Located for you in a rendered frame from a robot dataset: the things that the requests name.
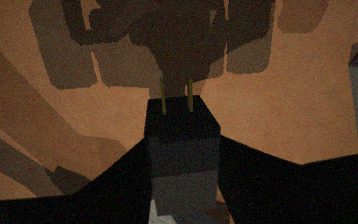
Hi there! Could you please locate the black two-prong plug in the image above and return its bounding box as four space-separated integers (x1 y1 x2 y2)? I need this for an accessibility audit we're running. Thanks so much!
143 75 221 216

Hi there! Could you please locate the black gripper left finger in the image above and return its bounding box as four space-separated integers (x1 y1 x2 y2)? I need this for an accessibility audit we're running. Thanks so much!
0 138 153 224

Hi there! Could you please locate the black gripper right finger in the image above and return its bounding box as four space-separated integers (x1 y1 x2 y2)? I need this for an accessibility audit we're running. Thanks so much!
217 135 358 224

